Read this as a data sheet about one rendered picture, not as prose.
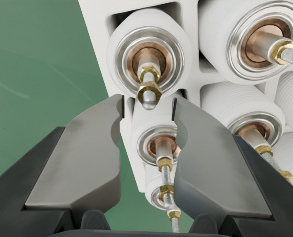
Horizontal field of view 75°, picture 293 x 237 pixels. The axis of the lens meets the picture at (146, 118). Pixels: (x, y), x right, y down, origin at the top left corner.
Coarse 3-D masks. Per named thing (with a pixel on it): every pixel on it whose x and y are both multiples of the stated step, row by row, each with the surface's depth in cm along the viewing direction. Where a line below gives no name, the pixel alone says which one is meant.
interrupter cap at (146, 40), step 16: (144, 32) 18; (160, 32) 18; (128, 48) 19; (144, 48) 20; (160, 48) 19; (176, 48) 19; (128, 64) 20; (160, 64) 20; (176, 64) 20; (128, 80) 21; (160, 80) 21; (176, 80) 21
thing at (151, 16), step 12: (132, 12) 29; (144, 12) 20; (156, 12) 20; (120, 24) 19; (132, 24) 18; (144, 24) 18; (156, 24) 18; (168, 24) 18; (120, 36) 19; (180, 36) 19; (108, 48) 20; (108, 60) 21; (120, 84) 22; (180, 84) 22; (132, 96) 23
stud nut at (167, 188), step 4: (168, 184) 20; (160, 188) 20; (164, 188) 20; (168, 188) 20; (172, 188) 20; (160, 192) 20; (164, 192) 20; (168, 192) 20; (172, 192) 20; (160, 196) 20
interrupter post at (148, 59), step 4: (144, 56) 19; (148, 56) 19; (152, 56) 19; (140, 60) 19; (144, 60) 18; (148, 60) 18; (152, 60) 18; (156, 60) 19; (140, 64) 18; (144, 64) 17; (148, 64) 17; (152, 64) 17; (156, 64) 18; (140, 68) 18; (156, 68) 18; (160, 72) 18
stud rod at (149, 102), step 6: (150, 72) 17; (144, 78) 16; (150, 78) 16; (150, 90) 14; (144, 96) 13; (150, 96) 13; (144, 102) 13; (150, 102) 13; (144, 108) 13; (150, 108) 13
